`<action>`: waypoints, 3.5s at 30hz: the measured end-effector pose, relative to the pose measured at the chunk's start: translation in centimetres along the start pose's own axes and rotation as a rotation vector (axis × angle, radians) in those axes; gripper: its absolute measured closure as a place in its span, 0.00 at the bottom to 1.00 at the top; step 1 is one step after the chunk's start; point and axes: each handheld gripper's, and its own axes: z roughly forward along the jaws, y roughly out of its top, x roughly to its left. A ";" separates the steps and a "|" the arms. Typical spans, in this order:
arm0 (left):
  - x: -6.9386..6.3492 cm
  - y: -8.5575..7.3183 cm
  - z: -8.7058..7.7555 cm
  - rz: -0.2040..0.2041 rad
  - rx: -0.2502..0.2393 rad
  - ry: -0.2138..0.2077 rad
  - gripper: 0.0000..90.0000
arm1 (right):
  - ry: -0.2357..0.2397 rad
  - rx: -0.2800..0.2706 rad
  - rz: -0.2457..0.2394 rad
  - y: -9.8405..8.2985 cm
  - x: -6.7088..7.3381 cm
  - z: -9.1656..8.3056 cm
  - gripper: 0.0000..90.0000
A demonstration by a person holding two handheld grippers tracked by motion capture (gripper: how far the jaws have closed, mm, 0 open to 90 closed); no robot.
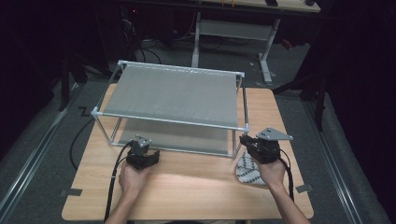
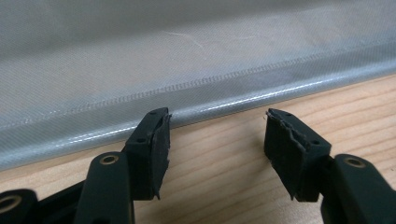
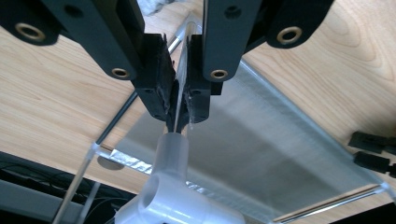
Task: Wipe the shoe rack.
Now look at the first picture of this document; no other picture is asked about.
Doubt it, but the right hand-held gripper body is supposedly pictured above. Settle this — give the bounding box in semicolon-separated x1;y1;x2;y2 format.
248;126;294;165

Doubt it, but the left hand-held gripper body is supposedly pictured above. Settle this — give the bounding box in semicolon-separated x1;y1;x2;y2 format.
129;133;153;171

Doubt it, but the white black-striped cloth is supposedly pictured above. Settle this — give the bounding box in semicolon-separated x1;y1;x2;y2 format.
234;149;269;187

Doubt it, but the metal rack with grey shelves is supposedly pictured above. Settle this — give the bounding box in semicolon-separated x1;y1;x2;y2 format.
91;60;251;160

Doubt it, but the person's left hand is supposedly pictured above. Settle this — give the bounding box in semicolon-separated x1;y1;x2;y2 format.
118;161;150;199

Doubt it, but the person's right hand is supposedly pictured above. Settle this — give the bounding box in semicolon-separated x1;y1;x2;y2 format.
251;157;288;189

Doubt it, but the grey tape piece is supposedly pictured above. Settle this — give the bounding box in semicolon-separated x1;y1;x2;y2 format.
60;188;83;198
295;184;315;194

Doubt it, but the black stand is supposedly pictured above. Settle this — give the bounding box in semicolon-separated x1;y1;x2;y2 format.
58;52;89;112
272;73;328;132

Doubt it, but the background desk with white legs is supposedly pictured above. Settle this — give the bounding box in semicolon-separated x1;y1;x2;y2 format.
191;0;321;83

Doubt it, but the dark computer tower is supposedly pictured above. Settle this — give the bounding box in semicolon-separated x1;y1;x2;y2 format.
120;6;141;63

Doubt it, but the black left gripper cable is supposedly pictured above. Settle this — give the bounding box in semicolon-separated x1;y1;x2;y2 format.
104;140;134;222

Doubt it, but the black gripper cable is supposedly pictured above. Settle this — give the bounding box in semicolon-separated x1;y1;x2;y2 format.
278;148;295;202
104;140;134;222

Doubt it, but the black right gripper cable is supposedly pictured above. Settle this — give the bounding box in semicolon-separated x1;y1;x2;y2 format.
278;148;295;202

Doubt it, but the black floor cable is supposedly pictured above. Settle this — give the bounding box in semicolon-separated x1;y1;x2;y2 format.
68;117;96;172

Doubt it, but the metal floor rail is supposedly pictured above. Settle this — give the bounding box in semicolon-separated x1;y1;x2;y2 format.
303;101;363;224
0;82;82;218

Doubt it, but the bundle of black cables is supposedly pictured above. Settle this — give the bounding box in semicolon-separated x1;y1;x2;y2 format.
120;38;164;73

